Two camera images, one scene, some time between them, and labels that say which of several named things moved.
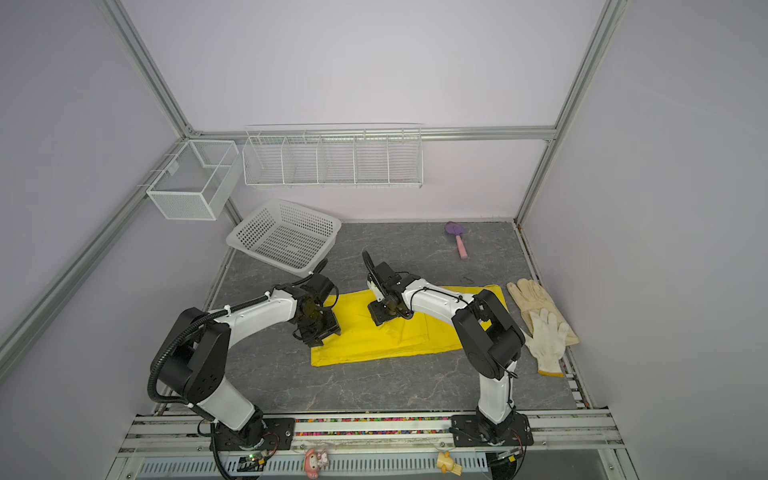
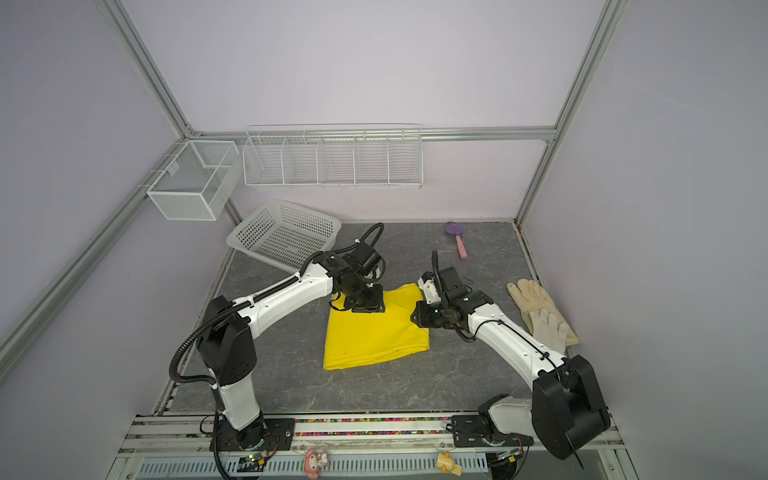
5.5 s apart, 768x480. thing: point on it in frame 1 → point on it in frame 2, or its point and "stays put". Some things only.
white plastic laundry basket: [289, 236] stays put
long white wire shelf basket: [370, 155] stays put
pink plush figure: [313, 462] stays put
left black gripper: [332, 327] → [376, 306]
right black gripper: [378, 315] → [424, 319]
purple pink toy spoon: [457, 229] stays put
